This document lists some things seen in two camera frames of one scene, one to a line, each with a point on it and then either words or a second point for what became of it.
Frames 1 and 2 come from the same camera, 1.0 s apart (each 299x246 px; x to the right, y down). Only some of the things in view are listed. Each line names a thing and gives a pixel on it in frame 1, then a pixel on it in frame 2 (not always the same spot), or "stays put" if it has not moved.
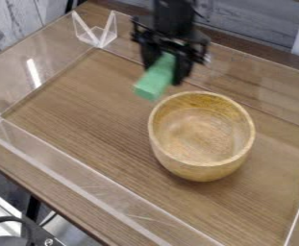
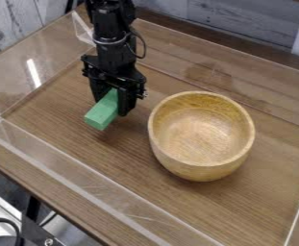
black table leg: x=32 y=208 stays put
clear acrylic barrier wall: x=191 y=151 stays put
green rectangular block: x=155 y=77 to x=104 y=112
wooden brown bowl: x=202 y=133 stays put
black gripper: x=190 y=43 to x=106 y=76
